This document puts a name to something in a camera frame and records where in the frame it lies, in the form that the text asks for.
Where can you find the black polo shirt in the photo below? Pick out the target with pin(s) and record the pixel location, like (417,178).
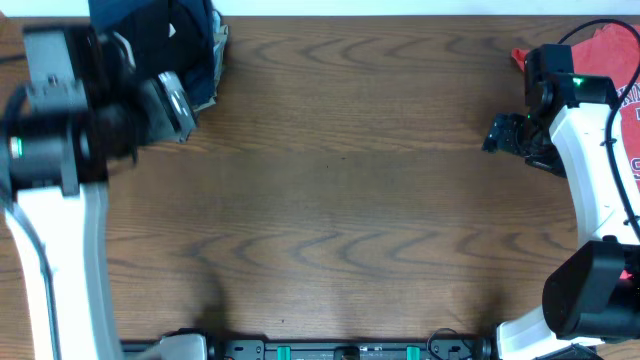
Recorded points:
(163,36)

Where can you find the red printed t-shirt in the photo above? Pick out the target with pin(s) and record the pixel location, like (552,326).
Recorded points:
(613,51)

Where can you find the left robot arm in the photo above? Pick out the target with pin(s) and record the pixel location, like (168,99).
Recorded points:
(56,144)

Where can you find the folded light blue garment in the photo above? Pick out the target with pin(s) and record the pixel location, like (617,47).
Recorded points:
(218,33)

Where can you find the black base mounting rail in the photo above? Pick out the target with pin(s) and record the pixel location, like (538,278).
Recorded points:
(188,343)

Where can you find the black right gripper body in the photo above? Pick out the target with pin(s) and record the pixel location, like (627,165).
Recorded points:
(515,135)

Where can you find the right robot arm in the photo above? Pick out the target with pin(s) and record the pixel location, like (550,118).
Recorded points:
(573,129)

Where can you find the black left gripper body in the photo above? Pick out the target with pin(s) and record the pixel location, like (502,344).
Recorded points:
(156,122)

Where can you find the folded beige garment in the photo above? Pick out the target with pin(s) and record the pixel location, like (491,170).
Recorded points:
(218,71)

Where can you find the folded navy blue garment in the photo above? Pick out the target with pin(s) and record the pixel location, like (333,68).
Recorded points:
(197,81)

